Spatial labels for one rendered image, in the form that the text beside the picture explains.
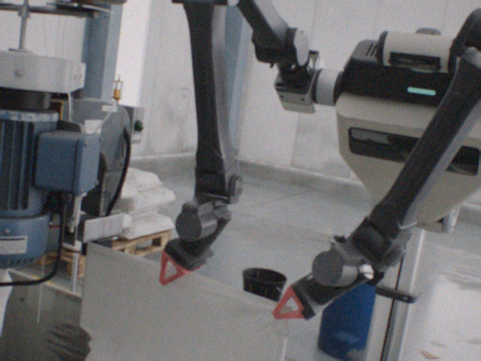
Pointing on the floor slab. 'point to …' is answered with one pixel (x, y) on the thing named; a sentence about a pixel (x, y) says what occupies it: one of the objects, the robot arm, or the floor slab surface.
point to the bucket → (264, 282)
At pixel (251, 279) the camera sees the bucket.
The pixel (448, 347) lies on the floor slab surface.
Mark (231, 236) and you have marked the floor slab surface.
